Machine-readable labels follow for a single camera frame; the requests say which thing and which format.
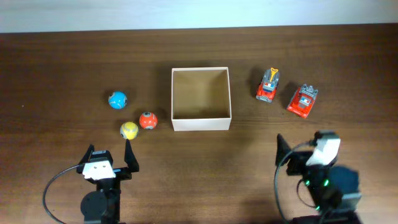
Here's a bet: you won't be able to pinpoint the red toy fire truck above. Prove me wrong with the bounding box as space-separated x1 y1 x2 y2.
287 84 318 118

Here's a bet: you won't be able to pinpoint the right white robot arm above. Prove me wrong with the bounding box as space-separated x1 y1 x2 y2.
274 131 362 224

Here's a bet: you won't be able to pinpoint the blue toy ball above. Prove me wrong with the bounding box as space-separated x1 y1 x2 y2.
108 91 127 110

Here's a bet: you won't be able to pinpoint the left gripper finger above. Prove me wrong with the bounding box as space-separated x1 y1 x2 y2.
124 139 139 172
79 144 95 165

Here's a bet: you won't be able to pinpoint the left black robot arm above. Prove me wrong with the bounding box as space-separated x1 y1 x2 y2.
76 139 139 224

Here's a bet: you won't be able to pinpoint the pink cardboard box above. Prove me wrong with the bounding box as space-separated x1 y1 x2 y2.
170 67 232 131

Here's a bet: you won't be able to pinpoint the right black cable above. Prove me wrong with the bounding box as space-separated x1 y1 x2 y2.
273 140 321 224

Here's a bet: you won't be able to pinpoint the red truck with yellow crane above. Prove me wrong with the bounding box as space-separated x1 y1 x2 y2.
256 68 280 103

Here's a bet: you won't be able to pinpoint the left black cable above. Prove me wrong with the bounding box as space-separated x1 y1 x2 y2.
42 164 84 224

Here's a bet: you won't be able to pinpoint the orange-red toy ball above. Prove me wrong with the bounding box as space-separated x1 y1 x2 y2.
139 112 158 129

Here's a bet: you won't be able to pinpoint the yellow toy ball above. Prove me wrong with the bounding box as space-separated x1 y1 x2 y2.
120 121 139 140

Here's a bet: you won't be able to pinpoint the black cable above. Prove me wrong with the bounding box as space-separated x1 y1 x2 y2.
273 140 321 224
42 164 84 224

